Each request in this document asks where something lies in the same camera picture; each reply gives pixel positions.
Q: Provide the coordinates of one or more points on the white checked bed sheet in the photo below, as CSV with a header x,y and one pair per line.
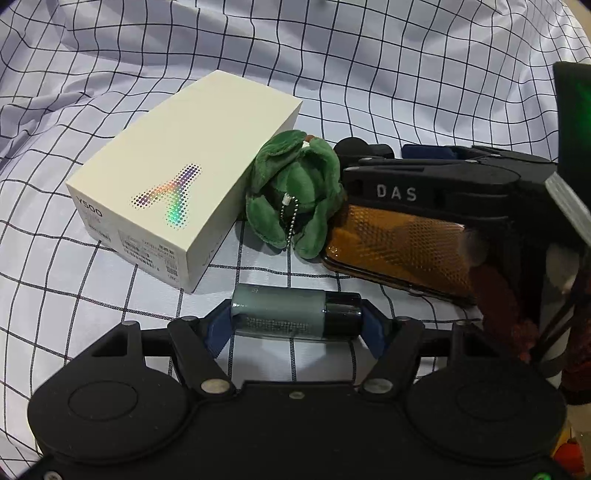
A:
x,y
415,69

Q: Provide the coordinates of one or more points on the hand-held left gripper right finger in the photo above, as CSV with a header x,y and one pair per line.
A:
x,y
371,330

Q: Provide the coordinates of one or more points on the grey-green cosmetic bottle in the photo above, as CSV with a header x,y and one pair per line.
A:
x,y
286,314

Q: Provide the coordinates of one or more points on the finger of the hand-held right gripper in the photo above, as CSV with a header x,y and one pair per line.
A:
x,y
429,151
397,191

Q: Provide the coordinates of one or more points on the brown leather case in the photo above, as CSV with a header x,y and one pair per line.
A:
x,y
392,244

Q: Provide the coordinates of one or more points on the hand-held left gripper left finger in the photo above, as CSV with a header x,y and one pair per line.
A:
x,y
219,330

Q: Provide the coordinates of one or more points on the white cardboard box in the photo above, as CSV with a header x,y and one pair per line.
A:
x,y
184,161

